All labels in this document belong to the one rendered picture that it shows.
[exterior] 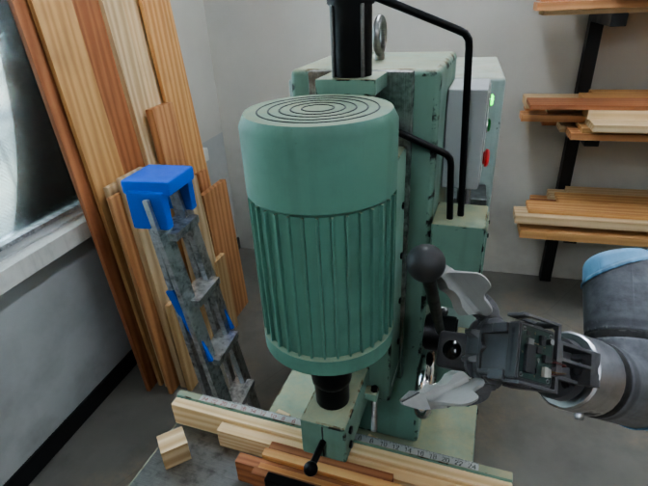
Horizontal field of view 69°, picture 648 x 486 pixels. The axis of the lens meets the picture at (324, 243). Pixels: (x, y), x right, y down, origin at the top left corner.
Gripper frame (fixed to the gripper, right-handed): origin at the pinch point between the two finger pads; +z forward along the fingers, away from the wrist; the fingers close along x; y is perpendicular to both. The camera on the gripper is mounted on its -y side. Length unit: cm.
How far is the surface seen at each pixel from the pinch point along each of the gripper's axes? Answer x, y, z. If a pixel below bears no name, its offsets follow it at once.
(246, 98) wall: -151, -223, -2
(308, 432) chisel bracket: 14.3, -25.8, -2.8
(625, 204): -108, -102, -179
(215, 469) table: 25, -45, 4
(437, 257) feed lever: -4.7, 9.7, 4.4
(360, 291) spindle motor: -3.3, -4.9, 3.7
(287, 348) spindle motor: 4.2, -13.6, 7.5
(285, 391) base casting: 10, -66, -13
